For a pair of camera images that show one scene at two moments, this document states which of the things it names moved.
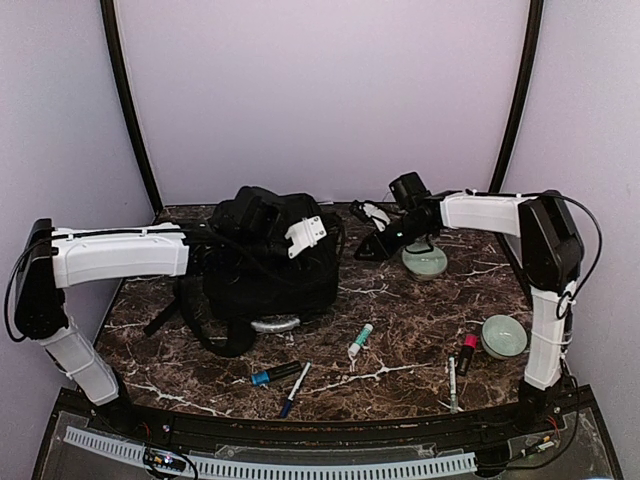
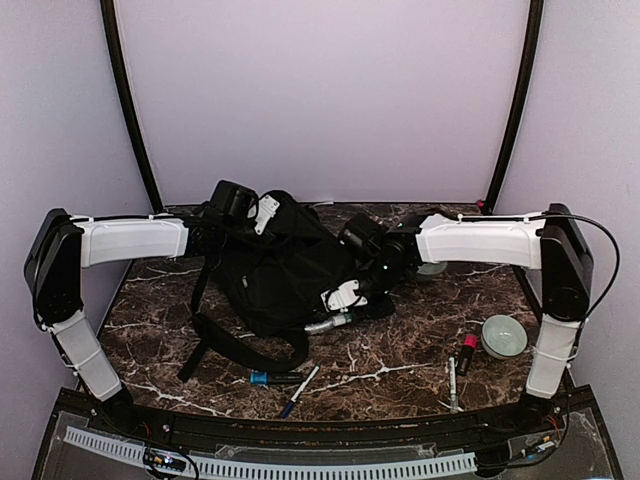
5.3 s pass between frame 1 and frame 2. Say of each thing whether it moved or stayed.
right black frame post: stayed
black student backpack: moved
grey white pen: stayed
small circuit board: stayed
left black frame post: stayed
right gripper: moved
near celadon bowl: stayed
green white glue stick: moved
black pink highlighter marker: stayed
